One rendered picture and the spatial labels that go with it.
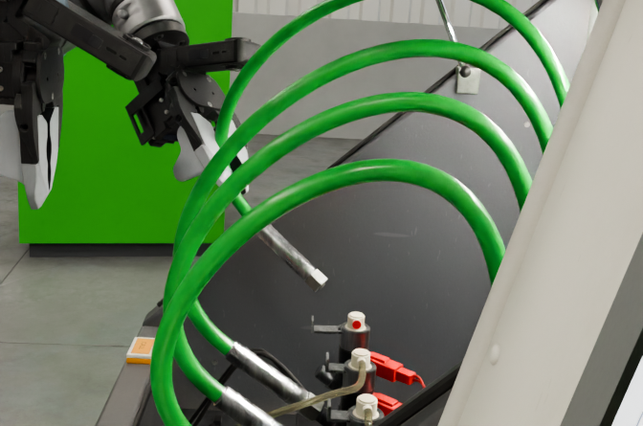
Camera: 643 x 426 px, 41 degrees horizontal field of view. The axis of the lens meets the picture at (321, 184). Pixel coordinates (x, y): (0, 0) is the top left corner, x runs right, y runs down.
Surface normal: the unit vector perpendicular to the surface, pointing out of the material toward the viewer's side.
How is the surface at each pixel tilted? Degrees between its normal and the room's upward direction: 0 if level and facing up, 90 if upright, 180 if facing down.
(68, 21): 88
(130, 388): 0
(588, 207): 76
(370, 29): 90
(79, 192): 90
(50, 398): 0
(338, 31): 90
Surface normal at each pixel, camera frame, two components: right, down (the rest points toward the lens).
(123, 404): 0.07, -0.97
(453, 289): 0.01, 0.25
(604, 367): -0.95, -0.29
